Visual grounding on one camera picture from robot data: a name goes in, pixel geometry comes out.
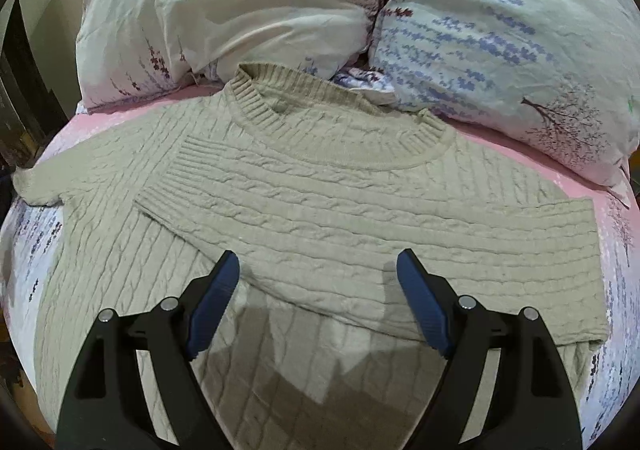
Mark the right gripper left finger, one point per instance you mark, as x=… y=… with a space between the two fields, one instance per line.
x=104 y=405

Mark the left floral white pillow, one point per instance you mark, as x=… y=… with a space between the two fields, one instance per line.
x=128 y=51

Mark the dark wooden furniture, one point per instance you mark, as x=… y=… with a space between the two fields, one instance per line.
x=30 y=113

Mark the right floral lavender pillow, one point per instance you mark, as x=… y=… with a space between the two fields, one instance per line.
x=561 y=76

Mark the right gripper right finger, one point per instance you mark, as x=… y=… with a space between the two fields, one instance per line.
x=532 y=405

